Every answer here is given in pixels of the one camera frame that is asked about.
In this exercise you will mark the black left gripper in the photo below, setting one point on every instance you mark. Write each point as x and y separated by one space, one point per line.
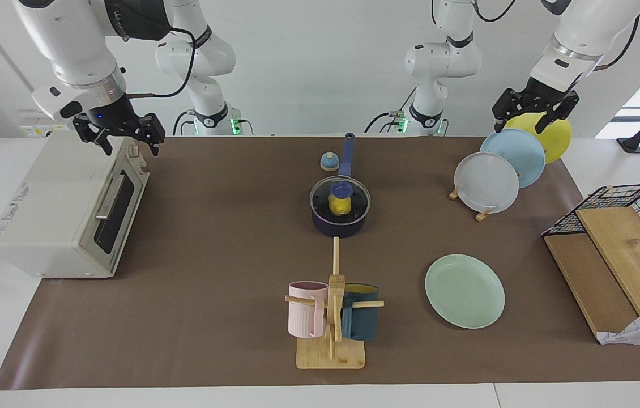
544 93

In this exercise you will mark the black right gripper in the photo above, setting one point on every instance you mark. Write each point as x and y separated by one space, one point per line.
110 116

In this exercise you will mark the glass lid with blue knob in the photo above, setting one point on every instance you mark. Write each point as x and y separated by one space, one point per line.
323 201

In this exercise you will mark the yellow potato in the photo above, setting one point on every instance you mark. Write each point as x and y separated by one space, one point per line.
339 205

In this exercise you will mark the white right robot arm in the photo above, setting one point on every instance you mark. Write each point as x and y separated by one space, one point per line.
76 51

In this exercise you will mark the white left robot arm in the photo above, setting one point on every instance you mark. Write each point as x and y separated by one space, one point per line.
572 39

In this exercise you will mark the yellow plate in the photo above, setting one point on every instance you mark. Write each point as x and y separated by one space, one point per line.
558 141

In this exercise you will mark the light blue plate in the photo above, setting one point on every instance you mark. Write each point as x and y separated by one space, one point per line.
521 153

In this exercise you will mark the pale grey plate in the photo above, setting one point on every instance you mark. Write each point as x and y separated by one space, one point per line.
485 182

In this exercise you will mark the wooden plate rack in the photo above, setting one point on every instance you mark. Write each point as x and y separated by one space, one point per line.
483 215

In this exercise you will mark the mint green plate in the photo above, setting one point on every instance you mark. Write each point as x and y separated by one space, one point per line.
464 292

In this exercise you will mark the white power strip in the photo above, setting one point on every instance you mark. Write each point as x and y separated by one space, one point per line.
37 129

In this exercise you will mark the beige toaster oven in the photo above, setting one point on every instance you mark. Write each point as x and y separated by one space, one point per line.
48 209

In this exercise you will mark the brown table mat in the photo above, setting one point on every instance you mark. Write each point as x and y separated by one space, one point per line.
212 255

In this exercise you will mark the wooden shelf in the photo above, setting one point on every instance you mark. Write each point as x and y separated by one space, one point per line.
592 277

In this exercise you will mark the pink ribbed mug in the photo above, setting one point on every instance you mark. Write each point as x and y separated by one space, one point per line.
306 311

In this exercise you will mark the dark teal mug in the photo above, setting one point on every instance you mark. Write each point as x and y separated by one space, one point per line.
362 317

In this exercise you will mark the wooden mug tree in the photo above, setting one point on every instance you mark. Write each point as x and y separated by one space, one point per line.
331 354

